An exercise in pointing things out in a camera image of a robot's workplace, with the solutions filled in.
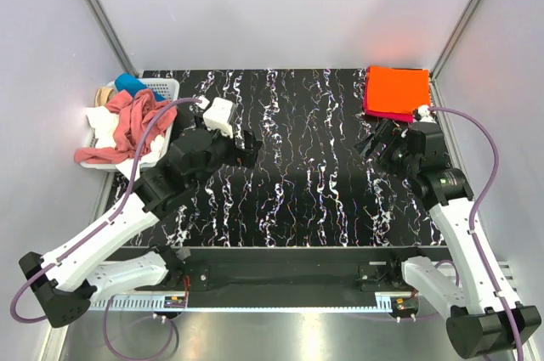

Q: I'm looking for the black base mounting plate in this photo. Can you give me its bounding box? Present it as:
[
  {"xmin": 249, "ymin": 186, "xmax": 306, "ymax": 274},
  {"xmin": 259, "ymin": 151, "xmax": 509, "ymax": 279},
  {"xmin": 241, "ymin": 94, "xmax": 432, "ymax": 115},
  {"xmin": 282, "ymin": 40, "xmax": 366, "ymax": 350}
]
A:
[{"xmin": 104, "ymin": 245, "xmax": 460, "ymax": 309}]

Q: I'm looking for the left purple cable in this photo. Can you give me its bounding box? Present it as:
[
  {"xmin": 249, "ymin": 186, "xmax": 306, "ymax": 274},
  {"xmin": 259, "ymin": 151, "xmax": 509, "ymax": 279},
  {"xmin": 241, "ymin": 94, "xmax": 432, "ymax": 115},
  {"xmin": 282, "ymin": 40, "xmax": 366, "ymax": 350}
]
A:
[{"xmin": 9, "ymin": 97, "xmax": 203, "ymax": 359}]

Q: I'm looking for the white slotted cable duct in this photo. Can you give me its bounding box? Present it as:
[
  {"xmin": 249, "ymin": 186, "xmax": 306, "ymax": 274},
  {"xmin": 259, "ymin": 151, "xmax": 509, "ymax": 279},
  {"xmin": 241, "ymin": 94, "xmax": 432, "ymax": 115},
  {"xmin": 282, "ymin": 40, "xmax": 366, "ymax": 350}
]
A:
[{"xmin": 109, "ymin": 294, "xmax": 419, "ymax": 314}]

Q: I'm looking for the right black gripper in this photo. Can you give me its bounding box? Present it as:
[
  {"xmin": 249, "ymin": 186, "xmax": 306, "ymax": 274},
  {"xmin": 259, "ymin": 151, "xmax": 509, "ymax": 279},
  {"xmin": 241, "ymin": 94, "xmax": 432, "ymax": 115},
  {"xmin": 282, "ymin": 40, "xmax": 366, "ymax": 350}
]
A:
[{"xmin": 354, "ymin": 119, "xmax": 419, "ymax": 181}]

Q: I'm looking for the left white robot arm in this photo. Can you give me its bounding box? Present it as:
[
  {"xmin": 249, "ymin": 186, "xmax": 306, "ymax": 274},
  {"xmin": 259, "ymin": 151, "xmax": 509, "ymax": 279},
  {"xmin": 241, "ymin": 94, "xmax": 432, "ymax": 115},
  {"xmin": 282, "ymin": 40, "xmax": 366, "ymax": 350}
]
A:
[{"xmin": 19, "ymin": 127, "xmax": 263, "ymax": 328}]

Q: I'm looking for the blue t-shirt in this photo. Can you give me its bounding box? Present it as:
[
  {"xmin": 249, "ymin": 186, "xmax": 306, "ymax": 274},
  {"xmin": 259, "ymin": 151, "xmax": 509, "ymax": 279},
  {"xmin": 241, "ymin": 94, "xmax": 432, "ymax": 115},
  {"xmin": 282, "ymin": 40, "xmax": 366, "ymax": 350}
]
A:
[{"xmin": 114, "ymin": 74, "xmax": 171, "ymax": 102}]

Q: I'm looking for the white t-shirt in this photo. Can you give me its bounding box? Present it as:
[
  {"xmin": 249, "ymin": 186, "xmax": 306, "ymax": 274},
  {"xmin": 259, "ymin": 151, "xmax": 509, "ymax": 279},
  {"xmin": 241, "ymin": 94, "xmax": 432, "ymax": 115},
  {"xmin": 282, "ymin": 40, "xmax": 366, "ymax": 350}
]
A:
[{"xmin": 80, "ymin": 106, "xmax": 173, "ymax": 178}]

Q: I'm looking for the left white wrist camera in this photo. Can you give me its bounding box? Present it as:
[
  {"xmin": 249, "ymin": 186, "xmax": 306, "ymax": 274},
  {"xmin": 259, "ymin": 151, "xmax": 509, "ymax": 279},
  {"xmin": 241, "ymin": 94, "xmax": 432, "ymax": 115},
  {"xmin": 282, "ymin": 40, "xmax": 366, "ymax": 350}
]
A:
[{"xmin": 202, "ymin": 97, "xmax": 235, "ymax": 138}]

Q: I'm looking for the folded orange t-shirt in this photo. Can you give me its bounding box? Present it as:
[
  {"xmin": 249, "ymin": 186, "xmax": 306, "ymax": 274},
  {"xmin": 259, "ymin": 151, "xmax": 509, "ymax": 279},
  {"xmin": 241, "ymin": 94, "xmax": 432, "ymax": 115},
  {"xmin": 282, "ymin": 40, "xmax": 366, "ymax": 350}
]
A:
[{"xmin": 364, "ymin": 65, "xmax": 431, "ymax": 116}]

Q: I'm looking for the white plastic laundry basket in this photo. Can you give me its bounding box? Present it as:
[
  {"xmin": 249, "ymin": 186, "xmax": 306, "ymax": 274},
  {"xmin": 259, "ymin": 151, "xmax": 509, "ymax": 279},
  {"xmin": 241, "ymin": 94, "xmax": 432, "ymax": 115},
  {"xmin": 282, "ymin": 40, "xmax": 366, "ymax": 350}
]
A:
[{"xmin": 75, "ymin": 78, "xmax": 179, "ymax": 176}]

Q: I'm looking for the left aluminium frame post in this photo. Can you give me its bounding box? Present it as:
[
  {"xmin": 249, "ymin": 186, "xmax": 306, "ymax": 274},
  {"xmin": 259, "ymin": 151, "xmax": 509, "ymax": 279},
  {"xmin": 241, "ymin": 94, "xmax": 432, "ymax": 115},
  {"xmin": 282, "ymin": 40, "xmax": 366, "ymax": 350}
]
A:
[{"xmin": 85, "ymin": 0, "xmax": 139, "ymax": 76}]

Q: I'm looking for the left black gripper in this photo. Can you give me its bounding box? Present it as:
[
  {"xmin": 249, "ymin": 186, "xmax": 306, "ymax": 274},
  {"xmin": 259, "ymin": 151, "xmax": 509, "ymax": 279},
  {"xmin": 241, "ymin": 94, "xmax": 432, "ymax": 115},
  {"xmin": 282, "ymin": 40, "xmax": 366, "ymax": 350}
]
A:
[{"xmin": 191, "ymin": 113, "xmax": 262, "ymax": 191}]

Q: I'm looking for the salmon pink t-shirt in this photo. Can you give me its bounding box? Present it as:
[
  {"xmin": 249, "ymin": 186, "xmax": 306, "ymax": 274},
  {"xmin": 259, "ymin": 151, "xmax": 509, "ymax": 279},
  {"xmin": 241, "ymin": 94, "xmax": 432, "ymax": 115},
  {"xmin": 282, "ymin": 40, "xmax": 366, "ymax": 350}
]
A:
[{"xmin": 75, "ymin": 89, "xmax": 177, "ymax": 165}]

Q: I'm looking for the right aluminium frame post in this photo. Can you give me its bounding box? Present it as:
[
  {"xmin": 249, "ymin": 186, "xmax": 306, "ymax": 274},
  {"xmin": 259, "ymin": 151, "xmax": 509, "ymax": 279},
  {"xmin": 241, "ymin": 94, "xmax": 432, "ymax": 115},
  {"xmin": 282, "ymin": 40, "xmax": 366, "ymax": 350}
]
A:
[{"xmin": 430, "ymin": 0, "xmax": 484, "ymax": 81}]

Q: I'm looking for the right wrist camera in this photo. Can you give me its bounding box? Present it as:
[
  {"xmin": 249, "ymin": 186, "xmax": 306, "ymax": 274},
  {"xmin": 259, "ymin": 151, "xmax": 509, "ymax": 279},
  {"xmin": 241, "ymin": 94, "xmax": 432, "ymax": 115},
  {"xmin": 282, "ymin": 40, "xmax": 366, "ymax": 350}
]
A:
[{"xmin": 412, "ymin": 104, "xmax": 434, "ymax": 123}]

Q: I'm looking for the beige t-shirt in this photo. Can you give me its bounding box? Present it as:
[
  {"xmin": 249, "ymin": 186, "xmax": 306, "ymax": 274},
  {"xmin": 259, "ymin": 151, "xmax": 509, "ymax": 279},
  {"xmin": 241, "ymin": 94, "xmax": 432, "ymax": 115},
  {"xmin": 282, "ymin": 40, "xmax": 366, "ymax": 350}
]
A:
[{"xmin": 94, "ymin": 86, "xmax": 116, "ymax": 107}]

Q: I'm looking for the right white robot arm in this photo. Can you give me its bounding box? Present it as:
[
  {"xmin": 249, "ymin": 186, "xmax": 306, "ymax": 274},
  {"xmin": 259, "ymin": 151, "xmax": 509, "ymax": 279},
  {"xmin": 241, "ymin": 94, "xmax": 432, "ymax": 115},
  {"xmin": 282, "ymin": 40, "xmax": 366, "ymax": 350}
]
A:
[{"xmin": 356, "ymin": 118, "xmax": 541, "ymax": 359}]

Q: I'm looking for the aluminium frame post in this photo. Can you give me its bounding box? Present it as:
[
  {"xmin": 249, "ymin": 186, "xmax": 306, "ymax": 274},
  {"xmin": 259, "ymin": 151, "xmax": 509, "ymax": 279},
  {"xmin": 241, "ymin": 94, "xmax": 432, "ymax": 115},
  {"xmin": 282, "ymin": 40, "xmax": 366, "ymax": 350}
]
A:
[
  {"xmin": 430, "ymin": 0, "xmax": 484, "ymax": 81},
  {"xmin": 85, "ymin": 0, "xmax": 139, "ymax": 76}
]

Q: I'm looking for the folded magenta t-shirt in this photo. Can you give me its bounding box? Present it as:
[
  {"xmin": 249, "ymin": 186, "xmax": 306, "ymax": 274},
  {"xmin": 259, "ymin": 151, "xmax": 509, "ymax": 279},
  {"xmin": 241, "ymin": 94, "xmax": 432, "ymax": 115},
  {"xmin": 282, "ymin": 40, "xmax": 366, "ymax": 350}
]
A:
[{"xmin": 363, "ymin": 81, "xmax": 430, "ymax": 122}]

